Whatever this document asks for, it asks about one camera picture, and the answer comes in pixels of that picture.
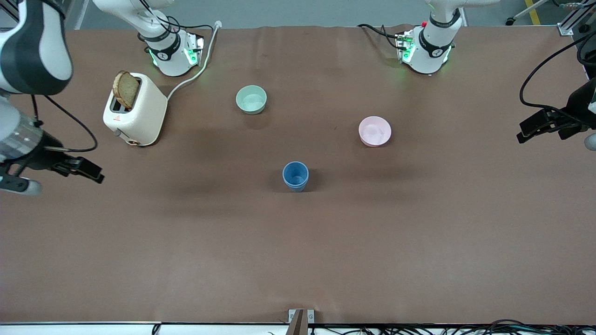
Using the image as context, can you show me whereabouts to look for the cream white toaster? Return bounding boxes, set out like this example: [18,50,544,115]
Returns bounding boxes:
[102,72,168,147]

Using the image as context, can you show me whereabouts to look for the brown bread slice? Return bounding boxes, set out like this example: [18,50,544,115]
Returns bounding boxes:
[113,70,140,111]

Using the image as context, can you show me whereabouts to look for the wheeled stand leg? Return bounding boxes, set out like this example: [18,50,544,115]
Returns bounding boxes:
[505,0,550,27]

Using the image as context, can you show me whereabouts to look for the base connector block green light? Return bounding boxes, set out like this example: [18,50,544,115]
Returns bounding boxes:
[184,33,205,67]
[396,30,416,64]

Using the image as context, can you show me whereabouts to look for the pink bowl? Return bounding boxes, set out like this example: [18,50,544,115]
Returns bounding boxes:
[358,116,392,147]

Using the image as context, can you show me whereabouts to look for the green bowl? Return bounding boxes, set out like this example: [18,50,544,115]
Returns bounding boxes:
[235,85,268,115]

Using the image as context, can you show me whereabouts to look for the brown table cover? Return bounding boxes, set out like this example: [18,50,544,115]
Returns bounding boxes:
[0,23,596,325]

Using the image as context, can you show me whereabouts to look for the aluminium frame post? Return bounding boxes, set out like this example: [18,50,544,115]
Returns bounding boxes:
[558,0,596,37]

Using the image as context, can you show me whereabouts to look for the white toaster power cable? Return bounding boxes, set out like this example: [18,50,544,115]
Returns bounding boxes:
[166,20,222,101]

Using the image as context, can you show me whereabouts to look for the black right arm base cables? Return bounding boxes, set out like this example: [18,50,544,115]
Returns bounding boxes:
[135,0,213,47]

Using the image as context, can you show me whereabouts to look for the black left arm base cable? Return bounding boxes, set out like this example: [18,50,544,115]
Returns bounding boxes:
[357,23,406,51]

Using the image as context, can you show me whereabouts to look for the black cable bundle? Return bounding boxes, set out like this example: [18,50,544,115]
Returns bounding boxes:
[268,319,596,335]

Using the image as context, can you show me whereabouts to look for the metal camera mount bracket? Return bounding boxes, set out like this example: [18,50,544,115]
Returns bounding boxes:
[288,309,315,335]

